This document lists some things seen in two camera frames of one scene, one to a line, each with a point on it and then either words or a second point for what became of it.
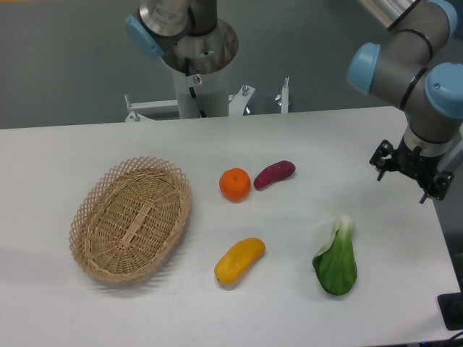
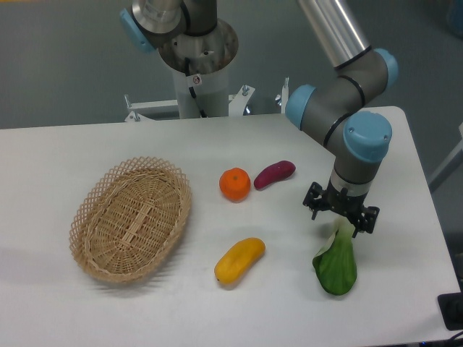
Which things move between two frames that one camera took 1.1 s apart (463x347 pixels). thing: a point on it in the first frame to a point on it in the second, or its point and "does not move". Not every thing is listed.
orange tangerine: x=235 y=184 does not move
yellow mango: x=237 y=259 does not move
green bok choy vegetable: x=336 y=265 does not move
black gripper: x=420 y=168 to x=317 y=199
